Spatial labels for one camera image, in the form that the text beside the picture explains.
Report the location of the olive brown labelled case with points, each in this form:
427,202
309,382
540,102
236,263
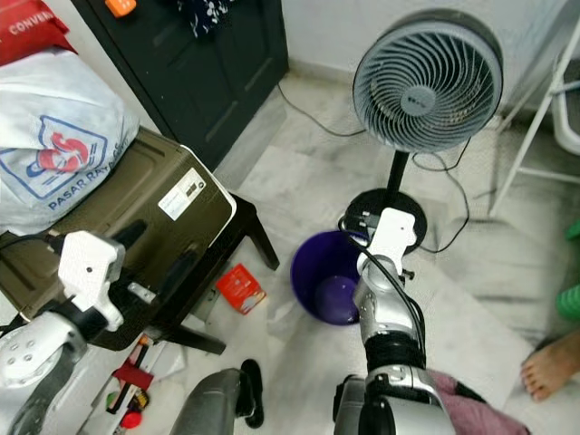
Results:
145,208

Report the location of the dark panelled door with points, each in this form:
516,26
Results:
199,82

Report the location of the grey standing fan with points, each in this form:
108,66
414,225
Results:
426,86

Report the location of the purple plastic bucket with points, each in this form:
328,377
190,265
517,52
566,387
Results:
326,290

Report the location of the green plastic item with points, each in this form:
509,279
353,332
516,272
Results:
571,304

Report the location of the small red packet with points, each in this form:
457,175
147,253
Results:
241,288

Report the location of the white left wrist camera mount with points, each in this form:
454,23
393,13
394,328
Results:
86,267

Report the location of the person bare foot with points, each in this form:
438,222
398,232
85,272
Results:
553,367

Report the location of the red lettered bag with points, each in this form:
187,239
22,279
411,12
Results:
32,27

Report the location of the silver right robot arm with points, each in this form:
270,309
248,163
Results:
381,308

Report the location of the black stool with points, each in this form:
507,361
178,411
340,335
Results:
258,240

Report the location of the grey robot left leg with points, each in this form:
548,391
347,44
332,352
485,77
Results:
213,403

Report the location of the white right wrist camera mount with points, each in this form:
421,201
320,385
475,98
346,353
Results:
394,234

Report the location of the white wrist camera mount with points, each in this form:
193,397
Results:
86,267
394,234

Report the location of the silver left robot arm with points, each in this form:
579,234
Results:
36,362

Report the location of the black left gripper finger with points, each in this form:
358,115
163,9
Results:
186,276
130,234

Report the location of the small orange item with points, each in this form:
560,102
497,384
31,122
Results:
121,6

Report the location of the dark floral hanging cloth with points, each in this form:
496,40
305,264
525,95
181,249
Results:
207,14

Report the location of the white metal rack frame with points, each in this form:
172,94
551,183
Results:
526,134

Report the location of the white plastic bag blue logo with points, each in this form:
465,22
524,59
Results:
54,154

